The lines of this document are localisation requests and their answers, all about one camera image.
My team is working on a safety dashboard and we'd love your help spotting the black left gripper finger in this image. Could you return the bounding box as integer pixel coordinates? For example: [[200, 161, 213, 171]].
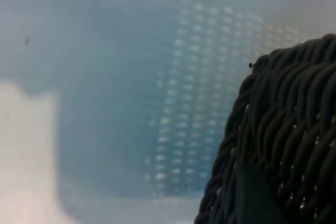
[[234, 159, 290, 224]]

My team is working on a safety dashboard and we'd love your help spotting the dark brown woven basket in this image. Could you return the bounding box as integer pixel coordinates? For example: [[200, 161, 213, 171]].
[[194, 33, 336, 224]]

